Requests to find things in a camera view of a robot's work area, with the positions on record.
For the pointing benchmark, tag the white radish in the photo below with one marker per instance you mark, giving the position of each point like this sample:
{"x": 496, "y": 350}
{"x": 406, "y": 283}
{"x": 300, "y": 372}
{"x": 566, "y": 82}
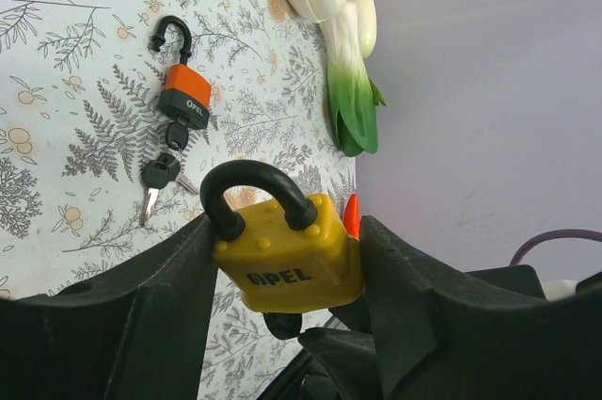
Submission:
{"x": 367, "y": 26}

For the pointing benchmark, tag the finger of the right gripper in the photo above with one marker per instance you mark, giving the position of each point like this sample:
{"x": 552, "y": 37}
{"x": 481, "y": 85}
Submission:
{"x": 338, "y": 361}

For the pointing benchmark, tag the bok choy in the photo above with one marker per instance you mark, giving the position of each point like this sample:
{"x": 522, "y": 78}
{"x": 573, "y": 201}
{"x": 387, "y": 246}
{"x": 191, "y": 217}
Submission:
{"x": 352, "y": 95}

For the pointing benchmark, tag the orange carrot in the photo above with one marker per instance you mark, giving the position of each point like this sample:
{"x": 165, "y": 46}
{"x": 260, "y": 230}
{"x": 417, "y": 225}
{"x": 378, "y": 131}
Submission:
{"x": 352, "y": 217}

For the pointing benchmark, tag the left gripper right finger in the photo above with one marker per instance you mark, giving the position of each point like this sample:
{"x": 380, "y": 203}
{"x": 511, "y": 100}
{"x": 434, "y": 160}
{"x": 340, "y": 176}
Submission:
{"x": 442, "y": 334}

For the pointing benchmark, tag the black-headed keys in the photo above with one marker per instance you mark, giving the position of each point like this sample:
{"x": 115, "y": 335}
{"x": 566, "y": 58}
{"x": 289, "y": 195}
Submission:
{"x": 166, "y": 168}

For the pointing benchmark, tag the yellow padlock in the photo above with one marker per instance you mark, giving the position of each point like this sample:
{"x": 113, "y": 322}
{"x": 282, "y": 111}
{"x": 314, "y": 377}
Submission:
{"x": 286, "y": 251}

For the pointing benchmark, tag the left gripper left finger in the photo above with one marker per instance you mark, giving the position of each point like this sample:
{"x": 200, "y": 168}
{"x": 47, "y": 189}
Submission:
{"x": 136, "y": 331}

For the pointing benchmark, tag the floral table mat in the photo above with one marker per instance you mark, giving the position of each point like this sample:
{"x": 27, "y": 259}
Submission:
{"x": 79, "y": 120}

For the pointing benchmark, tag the orange padlock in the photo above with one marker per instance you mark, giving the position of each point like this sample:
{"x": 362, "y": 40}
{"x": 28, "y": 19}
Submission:
{"x": 186, "y": 95}

